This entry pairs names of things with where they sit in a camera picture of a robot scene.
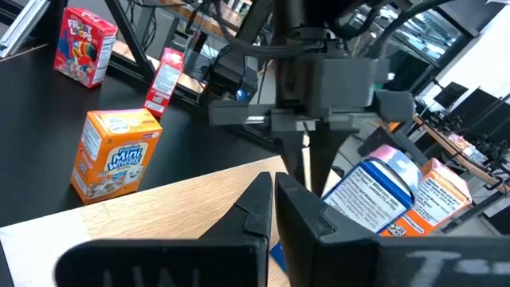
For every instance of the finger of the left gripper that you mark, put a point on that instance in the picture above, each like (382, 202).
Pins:
(328, 151)
(294, 151)

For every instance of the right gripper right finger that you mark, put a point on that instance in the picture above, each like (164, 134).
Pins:
(338, 259)

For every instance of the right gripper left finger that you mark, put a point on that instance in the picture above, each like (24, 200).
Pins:
(223, 255)

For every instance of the blue Frosted Flakes cereal box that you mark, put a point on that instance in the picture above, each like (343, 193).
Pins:
(366, 199)

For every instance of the orange Mini-Wheats cereal box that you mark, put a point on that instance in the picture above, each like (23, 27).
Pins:
(115, 155)
(434, 199)

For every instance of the red Froot Loops cereal box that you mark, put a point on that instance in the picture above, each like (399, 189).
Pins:
(165, 81)
(85, 45)

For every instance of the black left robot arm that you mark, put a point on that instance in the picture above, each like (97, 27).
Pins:
(303, 16)

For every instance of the wooden workbench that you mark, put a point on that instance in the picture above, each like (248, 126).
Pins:
(458, 149)

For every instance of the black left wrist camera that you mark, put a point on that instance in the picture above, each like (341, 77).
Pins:
(231, 75)

